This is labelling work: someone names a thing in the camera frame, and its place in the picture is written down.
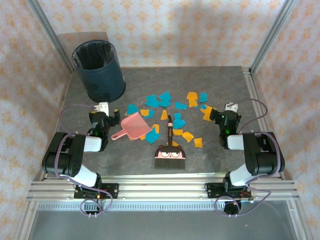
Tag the pink plastic dustpan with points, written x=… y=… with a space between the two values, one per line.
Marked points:
x=135 y=126

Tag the orange arrow-shaped paper scrap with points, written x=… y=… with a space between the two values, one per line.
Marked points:
x=192 y=98

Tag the black pink cartoon-face brush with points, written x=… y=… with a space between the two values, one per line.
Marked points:
x=170 y=155

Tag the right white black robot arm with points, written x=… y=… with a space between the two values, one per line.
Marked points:
x=260 y=155

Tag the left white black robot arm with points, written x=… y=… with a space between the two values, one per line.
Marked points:
x=72 y=160

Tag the dark blue trash bin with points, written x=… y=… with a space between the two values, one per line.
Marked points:
x=105 y=82

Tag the clear plastic bin liner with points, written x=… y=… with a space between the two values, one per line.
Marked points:
x=110 y=53

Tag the orange patterned white backdrop cloth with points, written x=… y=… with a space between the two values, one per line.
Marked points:
x=175 y=37

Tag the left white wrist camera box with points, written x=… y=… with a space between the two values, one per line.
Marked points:
x=102 y=107

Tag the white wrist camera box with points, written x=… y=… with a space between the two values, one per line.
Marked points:
x=102 y=107
x=231 y=107

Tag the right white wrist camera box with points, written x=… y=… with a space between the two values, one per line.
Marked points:
x=231 y=107

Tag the left aluminium side rail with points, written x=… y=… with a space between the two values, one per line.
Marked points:
x=64 y=97

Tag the aluminium side rail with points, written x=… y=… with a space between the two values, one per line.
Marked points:
x=250 y=80
x=64 y=97

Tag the right aluminium side rail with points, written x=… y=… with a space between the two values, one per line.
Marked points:
x=250 y=80

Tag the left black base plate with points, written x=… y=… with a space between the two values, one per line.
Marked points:
x=111 y=191

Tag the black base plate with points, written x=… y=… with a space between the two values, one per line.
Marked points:
x=111 y=191
x=212 y=190

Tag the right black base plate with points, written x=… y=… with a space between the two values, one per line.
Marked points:
x=212 y=190

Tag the wide aluminium frame rail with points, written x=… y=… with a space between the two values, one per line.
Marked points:
x=162 y=190

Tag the right aluminium frame post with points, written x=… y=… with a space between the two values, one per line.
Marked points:
x=273 y=32

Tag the aluminium frame post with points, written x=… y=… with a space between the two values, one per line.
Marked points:
x=50 y=32
x=273 y=32

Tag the left aluminium frame post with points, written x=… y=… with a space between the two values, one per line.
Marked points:
x=50 y=32

